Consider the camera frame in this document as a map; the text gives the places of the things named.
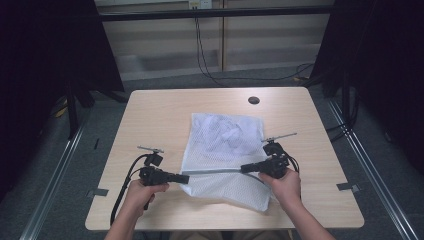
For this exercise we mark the grey tape piece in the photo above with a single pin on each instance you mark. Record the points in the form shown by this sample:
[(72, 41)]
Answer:
[(98, 192), (348, 186)]

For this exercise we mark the white crumpled cloth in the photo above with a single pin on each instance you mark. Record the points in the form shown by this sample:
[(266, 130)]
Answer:
[(230, 133)]

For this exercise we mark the person's left hand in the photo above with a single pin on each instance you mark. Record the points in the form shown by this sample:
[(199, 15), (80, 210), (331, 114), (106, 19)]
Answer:
[(141, 198)]

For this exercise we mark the black curtain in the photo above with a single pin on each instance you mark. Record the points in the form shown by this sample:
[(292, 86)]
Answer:
[(383, 66), (40, 66)]

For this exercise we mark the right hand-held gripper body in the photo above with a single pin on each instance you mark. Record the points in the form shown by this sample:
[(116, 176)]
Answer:
[(276, 165)]

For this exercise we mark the metal floor rail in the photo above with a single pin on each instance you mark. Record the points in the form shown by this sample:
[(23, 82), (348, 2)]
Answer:
[(55, 176), (373, 173)]

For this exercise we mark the black metal stand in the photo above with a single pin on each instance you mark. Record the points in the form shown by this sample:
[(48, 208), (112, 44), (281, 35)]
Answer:
[(71, 110)]

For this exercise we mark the black horizontal bar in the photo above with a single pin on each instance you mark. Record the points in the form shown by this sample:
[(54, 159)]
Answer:
[(216, 13)]

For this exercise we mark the white wall socket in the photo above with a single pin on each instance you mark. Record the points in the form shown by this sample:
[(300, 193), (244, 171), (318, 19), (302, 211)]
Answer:
[(200, 4)]

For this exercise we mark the person's right hand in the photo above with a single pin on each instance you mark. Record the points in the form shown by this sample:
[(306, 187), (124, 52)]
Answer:
[(286, 188)]

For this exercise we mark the person's legs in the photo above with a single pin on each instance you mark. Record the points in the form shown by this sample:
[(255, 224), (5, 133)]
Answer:
[(200, 236)]

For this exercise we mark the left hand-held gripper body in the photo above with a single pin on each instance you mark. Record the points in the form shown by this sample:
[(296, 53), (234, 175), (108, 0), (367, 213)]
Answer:
[(153, 176)]

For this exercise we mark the white mesh laundry bag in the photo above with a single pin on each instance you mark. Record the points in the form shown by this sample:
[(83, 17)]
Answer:
[(226, 190)]

